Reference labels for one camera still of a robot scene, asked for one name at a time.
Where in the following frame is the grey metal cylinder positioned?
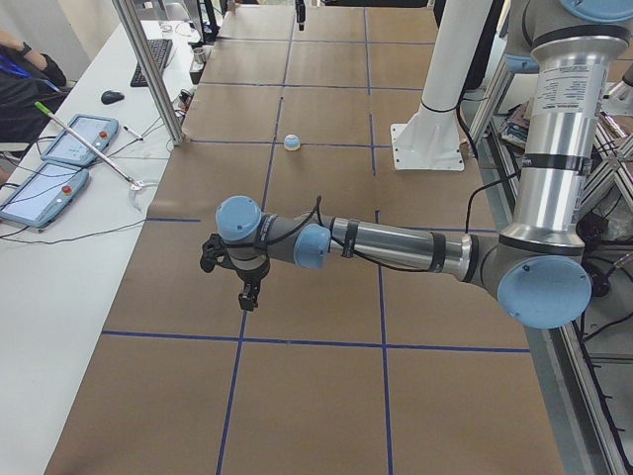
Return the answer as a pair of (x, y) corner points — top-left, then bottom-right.
(190, 47), (207, 73)

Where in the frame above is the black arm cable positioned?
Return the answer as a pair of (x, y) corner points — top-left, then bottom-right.
(266, 175), (520, 272)

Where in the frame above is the stack of magazines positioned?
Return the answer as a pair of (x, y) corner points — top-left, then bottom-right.
(499, 102), (531, 149)

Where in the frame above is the lower teach pendant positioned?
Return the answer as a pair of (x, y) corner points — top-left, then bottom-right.
(1, 161), (89, 229)

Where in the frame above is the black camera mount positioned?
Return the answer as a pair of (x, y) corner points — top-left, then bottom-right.
(200, 234), (233, 273)

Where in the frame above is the black marker pen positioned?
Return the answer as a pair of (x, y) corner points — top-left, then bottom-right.
(123, 126), (144, 142)

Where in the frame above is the white camera post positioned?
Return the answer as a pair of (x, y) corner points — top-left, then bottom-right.
(391, 0), (495, 171)

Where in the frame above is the black computer mouse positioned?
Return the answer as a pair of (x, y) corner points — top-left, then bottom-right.
(100, 90), (125, 105)

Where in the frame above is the upper teach pendant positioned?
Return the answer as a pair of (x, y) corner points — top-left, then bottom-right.
(40, 113), (121, 167)

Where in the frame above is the metal rod green tip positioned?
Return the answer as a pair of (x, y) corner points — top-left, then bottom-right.
(34, 101), (153, 191)

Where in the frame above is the teach pendant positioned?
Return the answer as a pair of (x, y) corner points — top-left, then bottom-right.
(1, 161), (89, 229)
(40, 113), (121, 167)

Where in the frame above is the seated person in black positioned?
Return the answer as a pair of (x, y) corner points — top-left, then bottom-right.
(1, 30), (70, 144)

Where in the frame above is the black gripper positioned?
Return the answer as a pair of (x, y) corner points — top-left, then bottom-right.
(235, 258), (270, 311)

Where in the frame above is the black keyboard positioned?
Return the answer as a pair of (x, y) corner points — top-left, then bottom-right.
(130, 38), (174, 88)

